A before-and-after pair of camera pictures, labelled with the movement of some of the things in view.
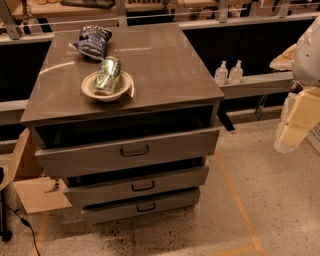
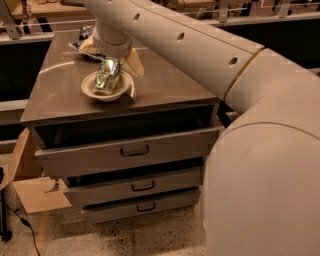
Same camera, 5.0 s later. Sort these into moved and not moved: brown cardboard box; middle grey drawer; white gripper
Moved: white gripper
Not moved: middle grey drawer; brown cardboard box
